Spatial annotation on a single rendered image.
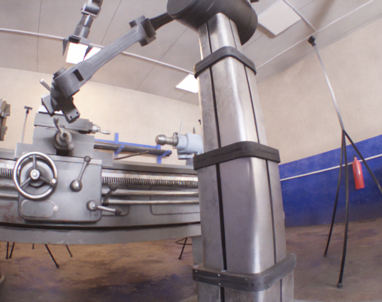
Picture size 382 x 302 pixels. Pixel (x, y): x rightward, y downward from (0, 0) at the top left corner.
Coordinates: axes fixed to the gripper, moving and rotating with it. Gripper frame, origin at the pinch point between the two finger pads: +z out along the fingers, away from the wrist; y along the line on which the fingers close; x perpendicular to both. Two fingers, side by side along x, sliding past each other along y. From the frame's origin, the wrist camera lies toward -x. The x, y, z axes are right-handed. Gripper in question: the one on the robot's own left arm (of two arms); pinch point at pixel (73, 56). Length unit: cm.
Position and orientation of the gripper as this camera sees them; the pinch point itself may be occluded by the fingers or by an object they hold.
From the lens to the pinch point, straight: 106.1
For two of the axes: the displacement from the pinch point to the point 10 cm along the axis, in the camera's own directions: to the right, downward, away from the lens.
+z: -2.8, 9.5, 1.2
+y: -7.3, -1.4, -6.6
